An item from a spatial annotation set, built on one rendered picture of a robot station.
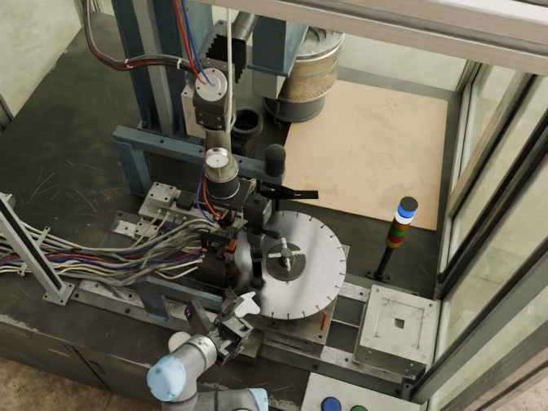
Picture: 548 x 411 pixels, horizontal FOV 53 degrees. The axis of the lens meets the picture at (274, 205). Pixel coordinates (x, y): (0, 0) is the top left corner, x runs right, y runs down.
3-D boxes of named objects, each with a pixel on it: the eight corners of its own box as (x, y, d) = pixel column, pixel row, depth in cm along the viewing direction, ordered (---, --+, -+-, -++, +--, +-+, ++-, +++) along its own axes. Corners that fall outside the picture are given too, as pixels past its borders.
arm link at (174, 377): (145, 400, 111) (141, 363, 109) (179, 373, 120) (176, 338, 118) (176, 411, 107) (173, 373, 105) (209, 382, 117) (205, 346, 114)
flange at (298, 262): (276, 286, 146) (276, 282, 144) (258, 253, 151) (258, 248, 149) (312, 271, 149) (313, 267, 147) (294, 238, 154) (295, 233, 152)
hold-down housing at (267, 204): (271, 237, 140) (273, 193, 123) (263, 252, 137) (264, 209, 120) (251, 229, 141) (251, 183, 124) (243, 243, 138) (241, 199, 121)
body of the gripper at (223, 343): (245, 348, 131) (216, 373, 121) (217, 328, 134) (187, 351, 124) (255, 324, 128) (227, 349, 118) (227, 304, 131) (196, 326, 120)
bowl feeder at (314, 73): (341, 82, 216) (354, 5, 186) (322, 140, 200) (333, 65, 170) (266, 66, 220) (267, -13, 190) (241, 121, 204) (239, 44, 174)
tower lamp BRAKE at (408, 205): (416, 205, 140) (419, 198, 137) (413, 219, 137) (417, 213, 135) (399, 201, 140) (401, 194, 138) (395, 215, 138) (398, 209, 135)
